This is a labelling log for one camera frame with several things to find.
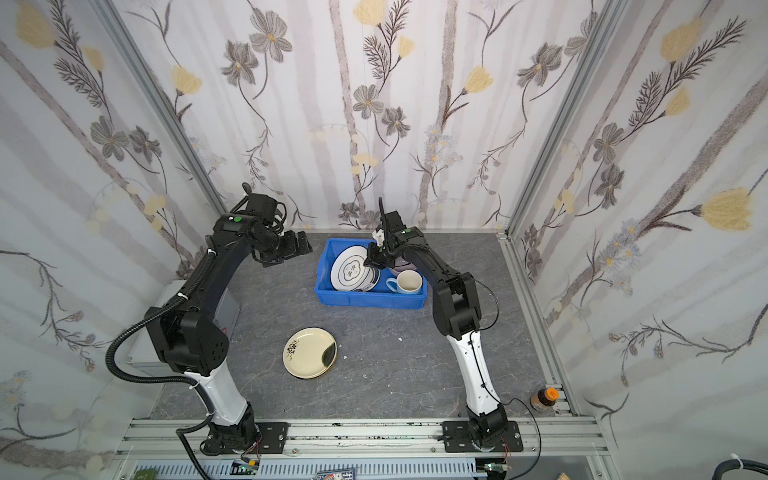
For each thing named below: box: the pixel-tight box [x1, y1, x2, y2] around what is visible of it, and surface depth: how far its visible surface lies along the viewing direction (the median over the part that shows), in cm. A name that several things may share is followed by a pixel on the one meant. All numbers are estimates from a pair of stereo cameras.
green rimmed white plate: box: [352, 258, 381, 292], surface depth 100 cm
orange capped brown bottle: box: [530, 387, 559, 412], surface depth 76 cm
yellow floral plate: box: [282, 327, 338, 380], surface depth 87 cm
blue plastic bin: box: [314, 237, 428, 309], surface depth 101 cm
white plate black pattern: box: [330, 244, 381, 292], surface depth 103 cm
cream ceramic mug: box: [386, 270, 423, 295], surface depth 97 cm
